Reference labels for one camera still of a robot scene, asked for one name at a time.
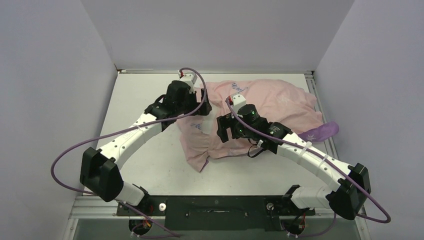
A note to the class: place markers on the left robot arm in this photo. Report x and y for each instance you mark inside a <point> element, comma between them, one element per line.
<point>100,168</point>

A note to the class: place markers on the white pillow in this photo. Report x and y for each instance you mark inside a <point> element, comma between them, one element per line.
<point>207,124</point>

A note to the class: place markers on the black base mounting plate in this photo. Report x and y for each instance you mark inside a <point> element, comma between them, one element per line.
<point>220,213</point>

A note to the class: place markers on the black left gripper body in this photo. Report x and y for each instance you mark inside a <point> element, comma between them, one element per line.
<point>189,104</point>

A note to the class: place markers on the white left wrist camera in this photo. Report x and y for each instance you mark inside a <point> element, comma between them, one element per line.
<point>190,79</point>

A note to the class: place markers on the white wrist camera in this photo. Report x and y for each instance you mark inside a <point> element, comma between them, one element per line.
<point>190,79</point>
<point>236,101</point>

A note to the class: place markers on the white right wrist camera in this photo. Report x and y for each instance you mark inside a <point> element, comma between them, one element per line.
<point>236,101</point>

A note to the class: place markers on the purple Elsa print pillowcase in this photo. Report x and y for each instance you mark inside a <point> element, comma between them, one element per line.
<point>275,99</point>

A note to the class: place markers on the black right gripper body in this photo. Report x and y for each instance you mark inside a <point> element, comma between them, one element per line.
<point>240,130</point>

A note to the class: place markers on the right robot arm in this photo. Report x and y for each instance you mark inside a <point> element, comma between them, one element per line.
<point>347,186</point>

